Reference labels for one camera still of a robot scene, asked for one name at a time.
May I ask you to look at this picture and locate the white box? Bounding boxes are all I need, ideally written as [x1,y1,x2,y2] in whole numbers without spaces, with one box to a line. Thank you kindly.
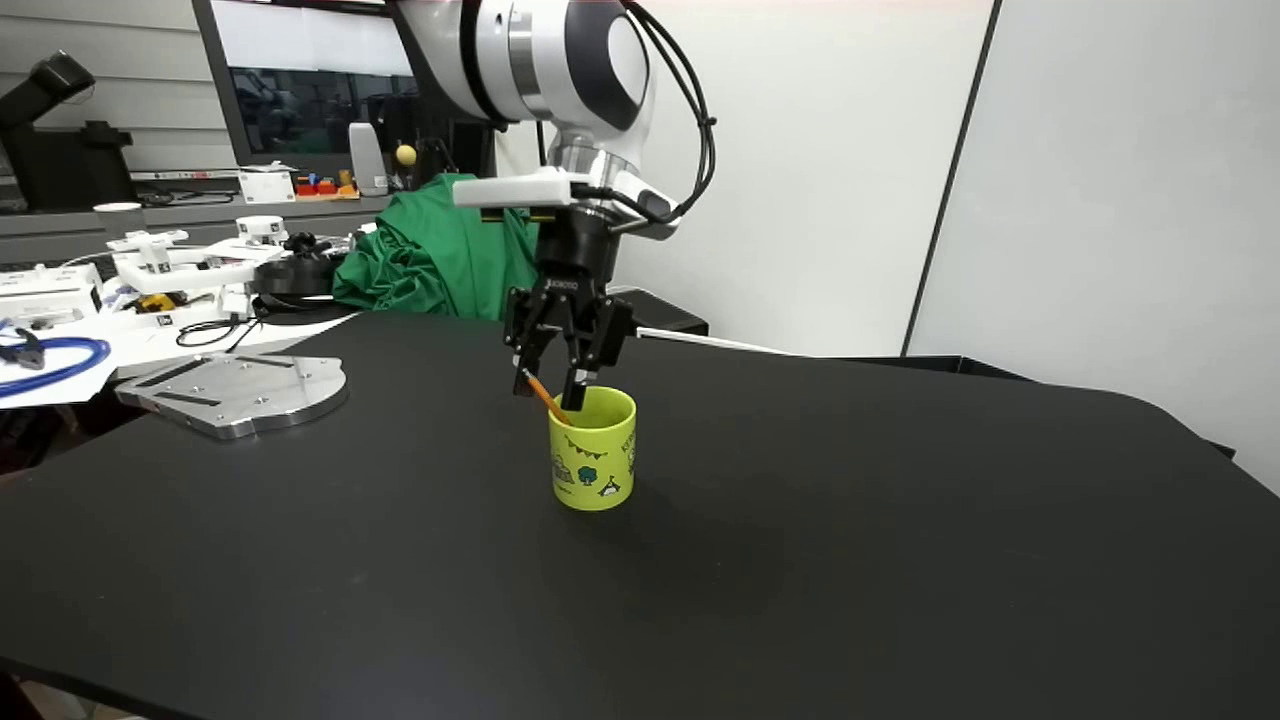
[0,258,103,333]

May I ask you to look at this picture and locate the blue cable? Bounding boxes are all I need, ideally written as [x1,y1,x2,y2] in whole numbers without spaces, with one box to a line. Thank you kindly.
[0,333,114,399]

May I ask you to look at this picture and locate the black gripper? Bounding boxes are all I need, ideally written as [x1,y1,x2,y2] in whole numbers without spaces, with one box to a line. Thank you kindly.
[498,208,639,415]

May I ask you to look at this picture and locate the black box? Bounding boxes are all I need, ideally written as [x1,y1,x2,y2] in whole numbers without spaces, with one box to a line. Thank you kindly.
[611,286,713,341]

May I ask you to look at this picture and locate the black cable loop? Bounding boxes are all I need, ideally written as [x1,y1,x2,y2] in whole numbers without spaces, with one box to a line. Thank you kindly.
[170,311,259,357]

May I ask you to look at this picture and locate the silver metal plate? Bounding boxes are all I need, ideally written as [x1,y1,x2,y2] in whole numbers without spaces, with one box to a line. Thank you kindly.
[111,346,352,442]

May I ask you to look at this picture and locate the black round bag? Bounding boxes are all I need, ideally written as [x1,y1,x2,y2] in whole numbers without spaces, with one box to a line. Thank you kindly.
[248,235,352,324]

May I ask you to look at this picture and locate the white lidded container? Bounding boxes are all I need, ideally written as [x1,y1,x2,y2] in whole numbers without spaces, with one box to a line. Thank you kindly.
[235,161,300,208]

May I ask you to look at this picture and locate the black machine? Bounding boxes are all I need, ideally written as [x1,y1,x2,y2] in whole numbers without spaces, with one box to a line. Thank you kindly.
[0,51,140,217]

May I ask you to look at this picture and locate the black upright panel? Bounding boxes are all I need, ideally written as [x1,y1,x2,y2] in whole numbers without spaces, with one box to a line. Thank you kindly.
[445,117,505,183]

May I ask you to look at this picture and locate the green cloth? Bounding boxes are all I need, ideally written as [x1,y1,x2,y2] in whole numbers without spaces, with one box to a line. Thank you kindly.
[326,175,551,324]

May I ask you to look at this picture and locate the grey workbench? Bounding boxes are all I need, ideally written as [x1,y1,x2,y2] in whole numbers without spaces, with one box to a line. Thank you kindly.
[0,183,591,270]

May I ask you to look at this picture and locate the slanted black pole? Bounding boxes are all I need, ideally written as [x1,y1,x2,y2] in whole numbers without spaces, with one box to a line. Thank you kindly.
[901,0,1003,359]

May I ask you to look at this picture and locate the dark framed monitor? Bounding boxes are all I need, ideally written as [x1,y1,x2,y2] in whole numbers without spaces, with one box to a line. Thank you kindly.
[193,0,452,175]

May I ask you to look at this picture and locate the black table cover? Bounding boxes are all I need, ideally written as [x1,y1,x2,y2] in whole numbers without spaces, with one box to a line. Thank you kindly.
[0,311,1280,720]

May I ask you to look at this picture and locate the yellow mug with print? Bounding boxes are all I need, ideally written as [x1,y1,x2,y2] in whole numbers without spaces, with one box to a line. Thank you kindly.
[545,384,639,515]

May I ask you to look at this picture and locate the white device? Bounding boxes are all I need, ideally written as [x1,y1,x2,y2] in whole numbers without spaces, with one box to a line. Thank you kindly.
[103,212,291,291]

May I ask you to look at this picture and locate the white bottle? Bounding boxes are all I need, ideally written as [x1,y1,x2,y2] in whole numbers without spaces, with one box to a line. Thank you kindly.
[343,118,391,201]

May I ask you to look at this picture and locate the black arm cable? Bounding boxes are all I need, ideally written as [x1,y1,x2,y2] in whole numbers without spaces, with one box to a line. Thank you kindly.
[621,0,725,222]

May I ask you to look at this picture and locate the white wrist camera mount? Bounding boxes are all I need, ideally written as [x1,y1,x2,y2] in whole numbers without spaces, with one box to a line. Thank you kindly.
[446,165,680,242]

